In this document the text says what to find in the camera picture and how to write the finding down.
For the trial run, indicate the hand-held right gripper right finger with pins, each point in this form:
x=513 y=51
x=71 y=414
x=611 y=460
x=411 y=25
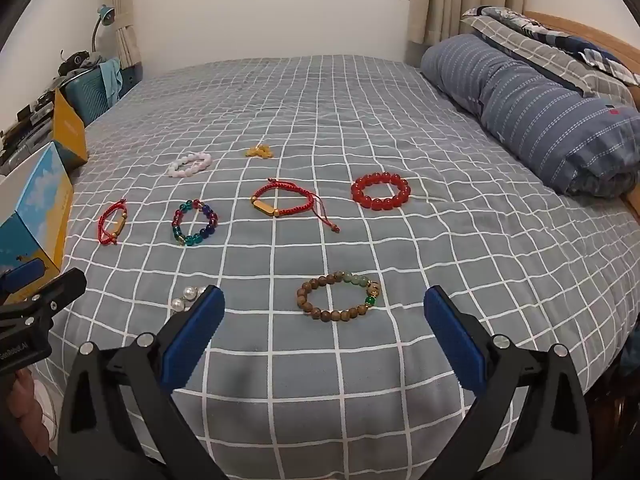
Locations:
x=455 y=340

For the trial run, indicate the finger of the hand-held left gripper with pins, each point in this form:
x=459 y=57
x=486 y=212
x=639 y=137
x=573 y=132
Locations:
x=22 y=274
x=65 y=285

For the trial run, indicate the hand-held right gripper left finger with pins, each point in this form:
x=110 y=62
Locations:
x=195 y=340

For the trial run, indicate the person's left hand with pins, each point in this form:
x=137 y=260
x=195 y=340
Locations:
x=35 y=402

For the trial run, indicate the blue sky print box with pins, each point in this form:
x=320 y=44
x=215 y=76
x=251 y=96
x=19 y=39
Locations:
x=45 y=200

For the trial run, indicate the cluttered side desk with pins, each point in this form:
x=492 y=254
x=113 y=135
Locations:
x=25 y=135

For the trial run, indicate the yellow and teal cardboard box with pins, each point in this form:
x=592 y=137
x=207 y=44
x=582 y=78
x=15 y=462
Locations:
x=67 y=125

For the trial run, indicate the grey checked bedsheet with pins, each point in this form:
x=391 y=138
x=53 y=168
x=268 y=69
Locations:
x=325 y=240

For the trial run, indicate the teal ribbed suitcase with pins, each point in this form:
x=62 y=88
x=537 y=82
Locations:
x=90 y=95

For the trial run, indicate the teal cloth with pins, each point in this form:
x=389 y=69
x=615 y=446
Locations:
x=111 y=77

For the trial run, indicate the dark teal case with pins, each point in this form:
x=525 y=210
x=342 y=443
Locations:
x=131 y=77

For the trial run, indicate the dark bag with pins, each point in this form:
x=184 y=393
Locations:
x=75 y=60

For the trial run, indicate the rolled blue striped quilt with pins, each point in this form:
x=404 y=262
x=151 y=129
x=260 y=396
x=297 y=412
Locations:
x=525 y=105

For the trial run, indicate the teal desk lamp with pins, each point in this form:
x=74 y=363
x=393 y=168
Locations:
x=105 y=12

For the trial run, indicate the beige curtain by lamp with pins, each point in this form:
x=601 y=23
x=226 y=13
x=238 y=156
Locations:
x=122 y=0

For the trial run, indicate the grey checked pillow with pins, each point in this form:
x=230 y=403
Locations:
x=525 y=40

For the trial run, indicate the wooden headboard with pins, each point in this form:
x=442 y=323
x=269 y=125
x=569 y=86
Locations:
x=607 y=40

